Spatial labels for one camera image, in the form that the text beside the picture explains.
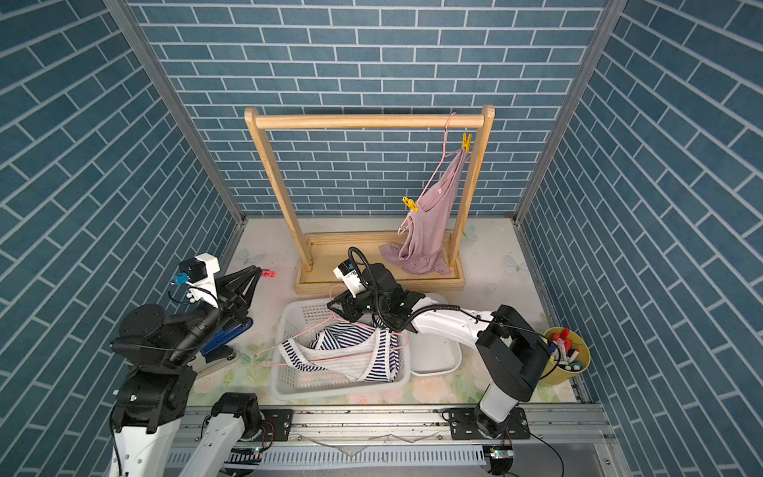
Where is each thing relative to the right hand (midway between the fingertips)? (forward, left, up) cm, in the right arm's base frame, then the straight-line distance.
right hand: (334, 304), depth 78 cm
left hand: (-6, +9, +22) cm, 24 cm away
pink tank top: (+22, -24, 0) cm, 32 cm away
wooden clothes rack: (+28, +14, -15) cm, 35 cm away
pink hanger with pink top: (+54, -30, +9) cm, 62 cm away
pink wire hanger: (-1, +2, -7) cm, 7 cm away
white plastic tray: (-5, -27, -17) cm, 33 cm away
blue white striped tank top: (-5, -3, -11) cm, 12 cm away
